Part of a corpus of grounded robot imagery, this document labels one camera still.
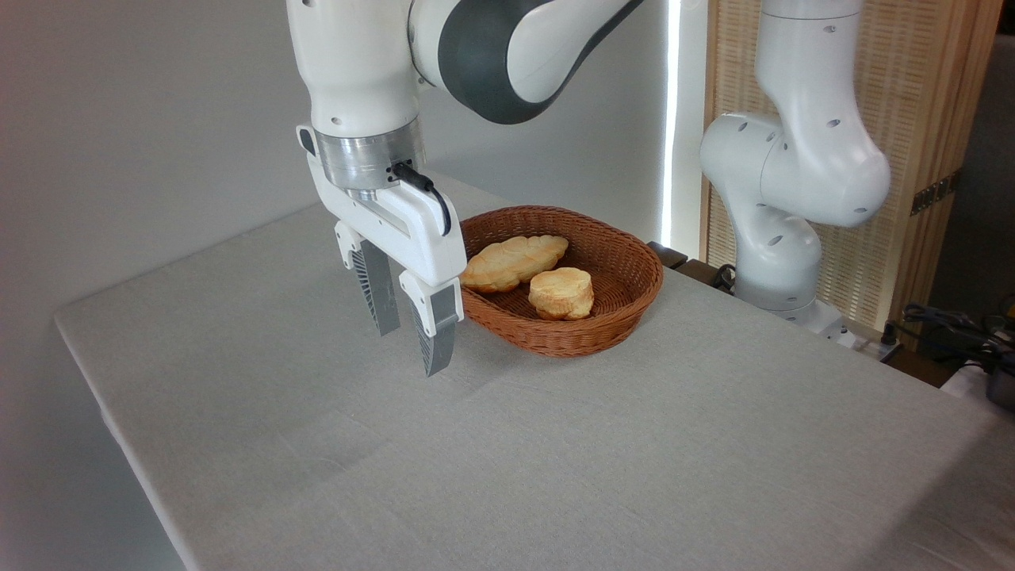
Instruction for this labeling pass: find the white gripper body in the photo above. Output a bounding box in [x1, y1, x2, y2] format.
[297, 125, 468, 289]

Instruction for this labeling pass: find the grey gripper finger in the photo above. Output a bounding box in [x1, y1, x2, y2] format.
[398, 270, 465, 378]
[333, 220, 402, 337]

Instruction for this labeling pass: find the round bread bun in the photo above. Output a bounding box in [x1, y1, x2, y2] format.
[528, 267, 596, 322]

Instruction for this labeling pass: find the long braided bread loaf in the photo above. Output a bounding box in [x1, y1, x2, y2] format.
[461, 235, 570, 295]

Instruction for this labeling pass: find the grey tablecloth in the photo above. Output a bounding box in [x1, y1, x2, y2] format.
[53, 171, 1015, 571]

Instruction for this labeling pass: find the brown wicker basket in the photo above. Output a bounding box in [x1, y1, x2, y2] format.
[458, 205, 665, 359]

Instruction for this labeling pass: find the dark wooden side table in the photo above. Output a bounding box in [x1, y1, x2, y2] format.
[648, 240, 740, 294]

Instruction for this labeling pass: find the woven wooden folding screen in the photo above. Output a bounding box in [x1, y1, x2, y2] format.
[700, 0, 1005, 334]

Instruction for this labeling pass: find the dark grey pot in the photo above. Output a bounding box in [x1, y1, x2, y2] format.
[986, 366, 1015, 411]

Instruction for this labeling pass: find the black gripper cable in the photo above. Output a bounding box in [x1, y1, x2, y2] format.
[392, 162, 454, 238]

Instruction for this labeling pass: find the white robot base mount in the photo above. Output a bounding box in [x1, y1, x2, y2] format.
[781, 300, 902, 362]

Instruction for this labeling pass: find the black cable bundle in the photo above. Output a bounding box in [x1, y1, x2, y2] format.
[882, 297, 1015, 375]

